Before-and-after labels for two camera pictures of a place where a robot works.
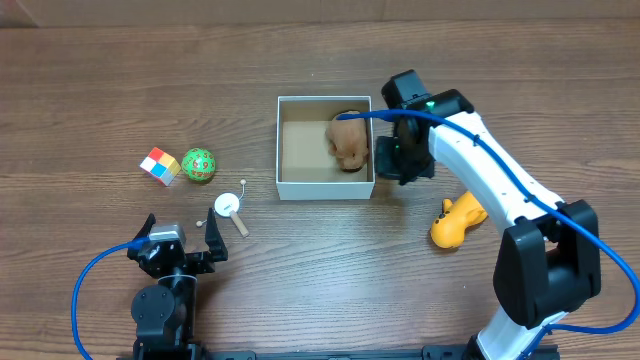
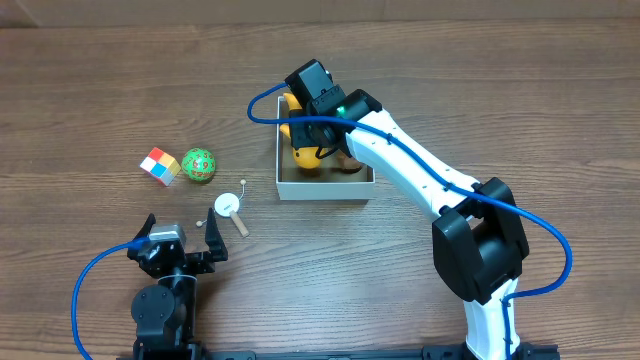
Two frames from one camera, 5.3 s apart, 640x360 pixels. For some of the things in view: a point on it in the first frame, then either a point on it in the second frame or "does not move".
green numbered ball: (199, 164) does not move
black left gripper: (179, 259) does not move
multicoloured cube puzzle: (162, 166) does not move
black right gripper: (388, 163) → (304, 133)
